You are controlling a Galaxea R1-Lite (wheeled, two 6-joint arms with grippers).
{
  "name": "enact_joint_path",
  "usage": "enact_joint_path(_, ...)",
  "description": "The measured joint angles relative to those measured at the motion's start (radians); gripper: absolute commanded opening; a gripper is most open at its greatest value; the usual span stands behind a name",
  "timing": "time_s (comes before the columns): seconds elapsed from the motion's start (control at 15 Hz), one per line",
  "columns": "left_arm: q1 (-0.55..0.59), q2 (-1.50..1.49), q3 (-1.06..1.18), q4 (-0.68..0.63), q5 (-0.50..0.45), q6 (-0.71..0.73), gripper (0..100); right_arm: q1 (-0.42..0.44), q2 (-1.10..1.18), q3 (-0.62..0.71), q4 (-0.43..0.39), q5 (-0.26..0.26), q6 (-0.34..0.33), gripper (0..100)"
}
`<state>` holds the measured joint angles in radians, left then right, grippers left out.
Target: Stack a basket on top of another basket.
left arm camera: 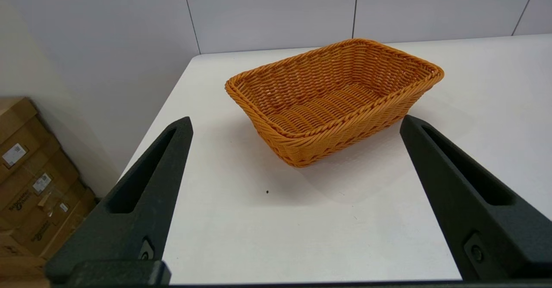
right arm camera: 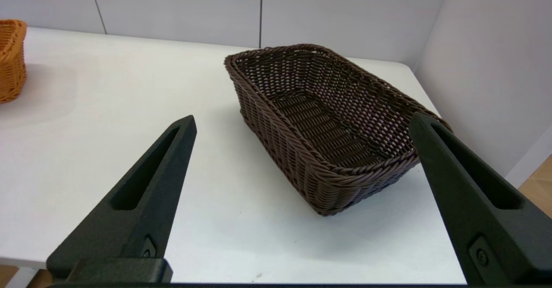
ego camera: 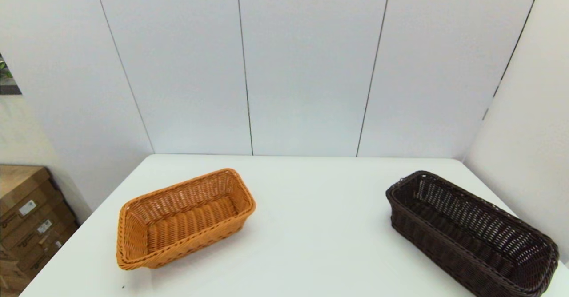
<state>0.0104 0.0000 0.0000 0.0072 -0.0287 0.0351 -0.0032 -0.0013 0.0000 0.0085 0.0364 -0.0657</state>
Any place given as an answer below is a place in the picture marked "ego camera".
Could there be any orange wicker basket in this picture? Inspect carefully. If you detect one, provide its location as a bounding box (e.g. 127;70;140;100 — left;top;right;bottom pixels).
116;168;256;271

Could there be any dark brown wicker basket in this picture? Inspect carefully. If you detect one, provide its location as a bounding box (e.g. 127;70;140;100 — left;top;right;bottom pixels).
385;170;560;297

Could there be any cardboard box with white label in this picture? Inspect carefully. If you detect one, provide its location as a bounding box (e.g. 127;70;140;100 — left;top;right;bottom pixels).
0;195;72;251
16;221;80;280
0;165;57;217

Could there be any framed plant picture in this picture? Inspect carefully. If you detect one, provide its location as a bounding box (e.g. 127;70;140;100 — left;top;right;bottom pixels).
0;53;22;95

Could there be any plain cardboard box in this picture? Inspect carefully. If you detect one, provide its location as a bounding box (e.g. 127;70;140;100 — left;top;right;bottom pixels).
0;248;32;297

